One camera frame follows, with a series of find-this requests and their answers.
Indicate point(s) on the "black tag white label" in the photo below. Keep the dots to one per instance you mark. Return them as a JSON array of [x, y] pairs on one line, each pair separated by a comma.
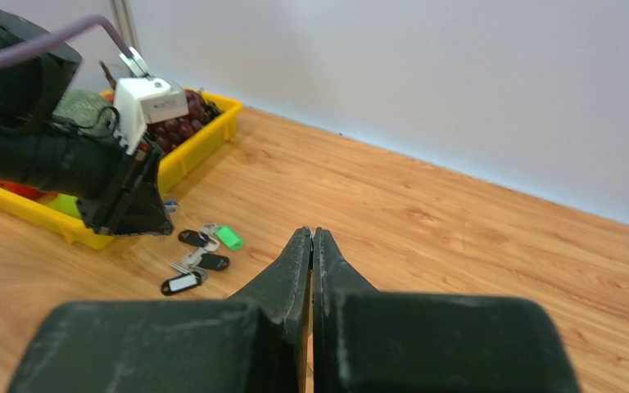
[[181, 283]]

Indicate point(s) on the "green key tag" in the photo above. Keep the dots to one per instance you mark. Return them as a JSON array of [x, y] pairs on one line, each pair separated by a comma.
[[229, 237]]

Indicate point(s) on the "yellow plastic bin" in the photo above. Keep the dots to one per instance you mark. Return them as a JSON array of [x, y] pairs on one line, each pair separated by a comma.
[[173, 169]]

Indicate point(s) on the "purple grape bunch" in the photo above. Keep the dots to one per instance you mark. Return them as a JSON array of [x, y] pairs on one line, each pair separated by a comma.
[[170, 134]]

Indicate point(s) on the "black key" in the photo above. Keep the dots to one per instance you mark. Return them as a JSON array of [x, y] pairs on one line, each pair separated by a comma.
[[206, 261], [194, 238]]

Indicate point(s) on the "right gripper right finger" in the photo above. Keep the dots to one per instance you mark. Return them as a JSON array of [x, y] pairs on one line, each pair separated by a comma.
[[368, 340]]

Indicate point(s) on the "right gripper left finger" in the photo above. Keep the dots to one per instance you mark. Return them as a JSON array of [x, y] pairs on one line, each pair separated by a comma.
[[253, 341]]

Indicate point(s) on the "green melon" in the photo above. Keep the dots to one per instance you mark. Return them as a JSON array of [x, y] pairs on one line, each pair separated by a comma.
[[88, 112]]

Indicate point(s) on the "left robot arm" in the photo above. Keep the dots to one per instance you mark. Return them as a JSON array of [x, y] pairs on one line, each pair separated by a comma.
[[36, 70]]

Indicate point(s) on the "yellow green fruit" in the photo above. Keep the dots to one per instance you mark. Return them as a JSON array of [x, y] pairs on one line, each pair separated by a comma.
[[65, 204]]

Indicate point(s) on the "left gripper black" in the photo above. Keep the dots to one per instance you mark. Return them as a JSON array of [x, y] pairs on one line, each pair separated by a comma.
[[127, 201]]

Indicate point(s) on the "red tomato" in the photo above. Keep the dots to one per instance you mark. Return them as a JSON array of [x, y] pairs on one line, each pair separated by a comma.
[[22, 190]]

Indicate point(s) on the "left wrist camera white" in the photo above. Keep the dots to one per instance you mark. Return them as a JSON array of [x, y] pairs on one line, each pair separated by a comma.
[[144, 99]]

